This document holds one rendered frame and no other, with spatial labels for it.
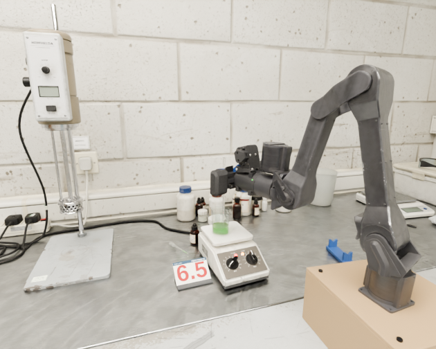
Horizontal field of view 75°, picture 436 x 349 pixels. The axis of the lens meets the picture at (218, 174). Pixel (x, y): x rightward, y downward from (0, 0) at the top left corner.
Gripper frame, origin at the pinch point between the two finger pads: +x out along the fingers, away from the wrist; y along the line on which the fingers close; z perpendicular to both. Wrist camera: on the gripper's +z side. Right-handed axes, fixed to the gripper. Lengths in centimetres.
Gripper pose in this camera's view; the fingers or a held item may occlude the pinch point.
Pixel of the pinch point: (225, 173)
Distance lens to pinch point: 77.0
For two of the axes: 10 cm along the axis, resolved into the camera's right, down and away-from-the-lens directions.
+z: 0.3, -9.6, -2.7
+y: -7.3, 1.6, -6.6
